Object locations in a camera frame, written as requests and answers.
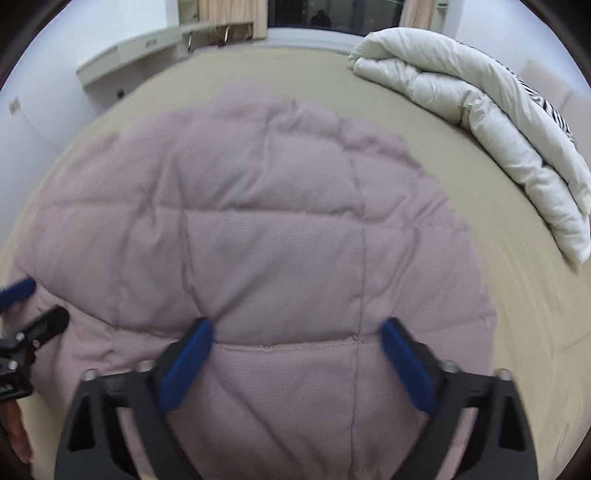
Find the mauve quilted hooded down coat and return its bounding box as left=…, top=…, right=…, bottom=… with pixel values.
left=6, top=91, right=496, bottom=479

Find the person's left hand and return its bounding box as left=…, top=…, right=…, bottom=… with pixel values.
left=1, top=401, right=32, bottom=464

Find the olive green bed sheet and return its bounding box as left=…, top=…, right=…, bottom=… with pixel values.
left=1, top=48, right=590, bottom=479

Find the white folded duvet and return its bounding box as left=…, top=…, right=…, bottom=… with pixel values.
left=349, top=27, right=590, bottom=264

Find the beige curtain left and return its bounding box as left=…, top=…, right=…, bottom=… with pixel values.
left=198, top=0, right=269, bottom=41

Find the beige curtain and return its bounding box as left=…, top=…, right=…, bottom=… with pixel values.
left=198, top=0, right=269, bottom=41
left=399, top=0, right=436, bottom=30

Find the zebra striped pillow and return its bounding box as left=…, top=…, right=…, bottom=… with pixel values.
left=516, top=75, right=577, bottom=147

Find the cream padded headboard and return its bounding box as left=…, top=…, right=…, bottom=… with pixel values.
left=520, top=60, right=590, bottom=154

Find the beige curtain right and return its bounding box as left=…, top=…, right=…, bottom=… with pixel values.
left=399, top=0, right=436, bottom=30

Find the wall switch panel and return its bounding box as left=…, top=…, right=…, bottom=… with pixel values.
left=9, top=97, right=21, bottom=115

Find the white wall-mounted desk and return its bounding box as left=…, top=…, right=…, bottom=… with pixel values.
left=76, top=21, right=212, bottom=89

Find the metal frame chair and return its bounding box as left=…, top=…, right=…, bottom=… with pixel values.
left=182, top=23, right=253, bottom=52

